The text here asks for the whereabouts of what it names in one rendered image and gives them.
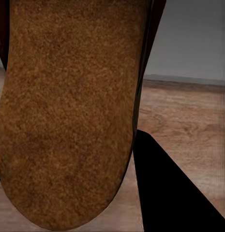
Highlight sandal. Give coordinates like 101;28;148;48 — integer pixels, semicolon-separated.
0;0;166;231

